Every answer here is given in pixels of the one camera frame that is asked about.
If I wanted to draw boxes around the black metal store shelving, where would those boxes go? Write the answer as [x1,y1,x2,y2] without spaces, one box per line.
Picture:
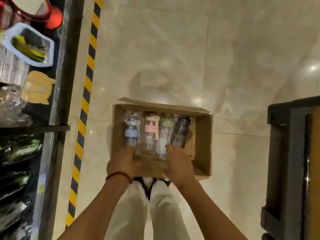
[0,0,85,240]

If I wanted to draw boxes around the person's left hand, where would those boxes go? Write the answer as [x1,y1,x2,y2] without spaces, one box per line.
[106,146,143,184]

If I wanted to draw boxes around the person's left forearm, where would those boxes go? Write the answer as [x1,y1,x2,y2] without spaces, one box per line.
[57,176,132,240]

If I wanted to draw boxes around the red bead bracelet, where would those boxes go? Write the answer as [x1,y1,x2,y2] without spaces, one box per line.
[105,171,133,184]

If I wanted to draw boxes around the person's black left shoe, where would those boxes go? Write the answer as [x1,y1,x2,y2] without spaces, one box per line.
[132,177,152,200]

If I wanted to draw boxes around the red round mirror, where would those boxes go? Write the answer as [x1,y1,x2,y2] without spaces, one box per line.
[0,0,63,30]

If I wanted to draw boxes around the person's right hand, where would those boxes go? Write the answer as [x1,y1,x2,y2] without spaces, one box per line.
[162,145,197,188]

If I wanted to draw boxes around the person's light grey trousers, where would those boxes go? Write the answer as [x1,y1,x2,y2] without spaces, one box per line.
[104,178,192,240]

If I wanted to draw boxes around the tan bear shaped item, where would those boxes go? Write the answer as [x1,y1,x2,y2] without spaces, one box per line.
[20,70,56,105]

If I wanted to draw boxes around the person's right forearm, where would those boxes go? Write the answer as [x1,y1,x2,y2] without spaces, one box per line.
[176,181,248,240]

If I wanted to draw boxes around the clear bagged dark item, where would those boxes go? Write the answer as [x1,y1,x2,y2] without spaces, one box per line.
[0,85,34,128]

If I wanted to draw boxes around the brown cardboard box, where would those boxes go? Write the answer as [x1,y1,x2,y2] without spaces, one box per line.
[111,97,213,182]

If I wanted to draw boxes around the black wooden display stand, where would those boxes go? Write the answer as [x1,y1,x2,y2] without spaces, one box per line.
[260,95,320,240]

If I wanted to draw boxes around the stack of clear plastic packs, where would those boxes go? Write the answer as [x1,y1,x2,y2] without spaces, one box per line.
[0,45,29,85]

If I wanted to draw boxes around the white blue framed mirror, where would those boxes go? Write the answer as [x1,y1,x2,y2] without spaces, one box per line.
[2,22,55,68]

